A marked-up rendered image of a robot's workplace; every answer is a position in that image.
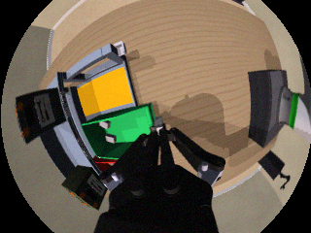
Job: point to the green bin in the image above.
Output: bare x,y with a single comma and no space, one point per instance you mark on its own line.
127,124

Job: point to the red bin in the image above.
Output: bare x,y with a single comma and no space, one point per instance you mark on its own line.
103,163

